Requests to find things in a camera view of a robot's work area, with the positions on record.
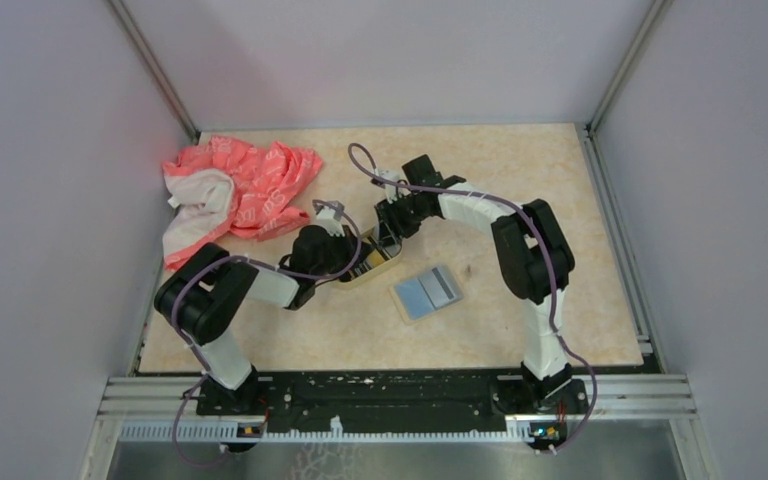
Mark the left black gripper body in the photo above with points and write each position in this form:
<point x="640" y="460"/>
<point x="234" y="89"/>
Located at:
<point x="341" y="253"/>

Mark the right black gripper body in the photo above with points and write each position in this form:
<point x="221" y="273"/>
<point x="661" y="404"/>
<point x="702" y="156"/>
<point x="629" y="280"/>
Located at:
<point x="405" y="214"/>

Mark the cream card holder tray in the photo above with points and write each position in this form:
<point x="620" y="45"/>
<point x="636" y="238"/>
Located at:
<point x="381" y="249"/>

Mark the beige card sleeve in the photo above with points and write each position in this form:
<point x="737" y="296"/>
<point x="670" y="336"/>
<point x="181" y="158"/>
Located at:
<point x="427" y="295"/>

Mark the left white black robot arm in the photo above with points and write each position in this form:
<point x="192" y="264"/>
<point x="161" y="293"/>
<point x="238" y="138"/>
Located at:
<point x="200" y="300"/>

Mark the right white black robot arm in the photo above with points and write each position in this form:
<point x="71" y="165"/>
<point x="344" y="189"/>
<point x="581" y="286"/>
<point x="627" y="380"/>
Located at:
<point x="533" y="254"/>

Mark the pink white crumpled cloth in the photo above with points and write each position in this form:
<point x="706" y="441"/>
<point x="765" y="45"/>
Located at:
<point x="228" y="186"/>

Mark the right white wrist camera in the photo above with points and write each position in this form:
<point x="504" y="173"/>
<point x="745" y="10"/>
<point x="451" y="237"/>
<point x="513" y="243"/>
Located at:
<point x="389" y="181"/>

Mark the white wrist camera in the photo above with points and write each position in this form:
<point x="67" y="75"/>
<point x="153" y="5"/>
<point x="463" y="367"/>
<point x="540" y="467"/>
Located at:
<point x="328" y="215"/>
<point x="389" y="181"/>

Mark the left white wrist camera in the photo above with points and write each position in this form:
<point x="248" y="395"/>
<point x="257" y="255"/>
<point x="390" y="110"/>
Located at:
<point x="328" y="215"/>

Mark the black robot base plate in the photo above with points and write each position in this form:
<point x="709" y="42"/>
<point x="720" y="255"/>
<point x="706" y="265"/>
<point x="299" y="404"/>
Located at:
<point x="447" y="401"/>

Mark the aluminium front frame rail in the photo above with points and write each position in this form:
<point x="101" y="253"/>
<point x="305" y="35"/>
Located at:
<point x="637" y="426"/>

